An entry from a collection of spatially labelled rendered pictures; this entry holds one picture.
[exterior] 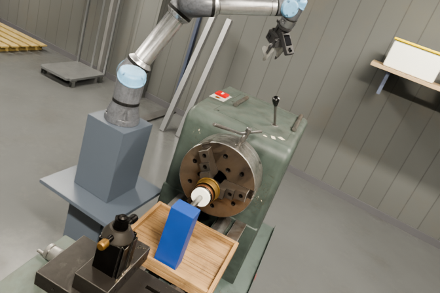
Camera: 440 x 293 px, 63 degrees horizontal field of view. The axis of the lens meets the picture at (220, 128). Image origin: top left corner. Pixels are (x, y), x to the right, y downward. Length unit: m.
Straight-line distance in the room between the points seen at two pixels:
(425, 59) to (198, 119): 2.41
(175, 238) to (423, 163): 3.42
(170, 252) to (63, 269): 0.33
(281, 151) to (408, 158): 2.89
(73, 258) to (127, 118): 0.66
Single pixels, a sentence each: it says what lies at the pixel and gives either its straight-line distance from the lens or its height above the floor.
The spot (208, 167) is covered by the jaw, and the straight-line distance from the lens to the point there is 1.34.
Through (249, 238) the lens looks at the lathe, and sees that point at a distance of 1.67.
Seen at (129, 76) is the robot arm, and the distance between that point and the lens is 1.52.
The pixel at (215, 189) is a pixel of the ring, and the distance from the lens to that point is 1.32.
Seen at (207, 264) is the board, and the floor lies 0.89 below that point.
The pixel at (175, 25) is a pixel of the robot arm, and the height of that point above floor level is 1.54.
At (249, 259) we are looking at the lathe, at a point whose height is 0.54.
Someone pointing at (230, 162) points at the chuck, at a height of 1.18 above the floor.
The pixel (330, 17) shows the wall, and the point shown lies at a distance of 4.16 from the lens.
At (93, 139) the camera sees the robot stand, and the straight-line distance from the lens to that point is 1.64.
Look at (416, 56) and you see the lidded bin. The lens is 3.54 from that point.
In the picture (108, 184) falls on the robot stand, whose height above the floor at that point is 0.85.
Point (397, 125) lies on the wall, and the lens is 4.19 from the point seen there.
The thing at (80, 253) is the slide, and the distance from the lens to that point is 1.15.
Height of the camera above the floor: 1.77
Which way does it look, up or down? 21 degrees down
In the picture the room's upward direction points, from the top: 20 degrees clockwise
